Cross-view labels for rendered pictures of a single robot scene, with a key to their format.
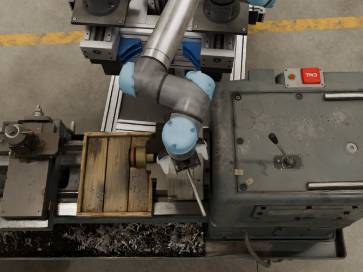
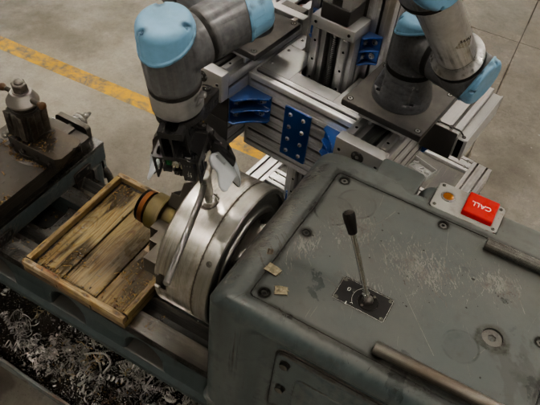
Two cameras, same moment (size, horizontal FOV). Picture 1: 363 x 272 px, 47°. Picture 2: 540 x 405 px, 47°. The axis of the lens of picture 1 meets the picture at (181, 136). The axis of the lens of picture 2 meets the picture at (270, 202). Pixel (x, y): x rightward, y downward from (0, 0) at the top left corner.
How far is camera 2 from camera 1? 59 cm
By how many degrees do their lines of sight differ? 23
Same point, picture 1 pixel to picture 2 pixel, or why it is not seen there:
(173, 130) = (156, 12)
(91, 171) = (91, 222)
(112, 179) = (108, 247)
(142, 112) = not seen: hidden behind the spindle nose
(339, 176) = (441, 367)
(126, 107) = not seen: hidden behind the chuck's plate
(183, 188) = (180, 268)
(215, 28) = (377, 112)
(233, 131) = (304, 216)
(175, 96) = not seen: outside the picture
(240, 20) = (419, 120)
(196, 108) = (217, 14)
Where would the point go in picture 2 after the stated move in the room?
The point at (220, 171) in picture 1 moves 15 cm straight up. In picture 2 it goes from (245, 257) to (251, 199)
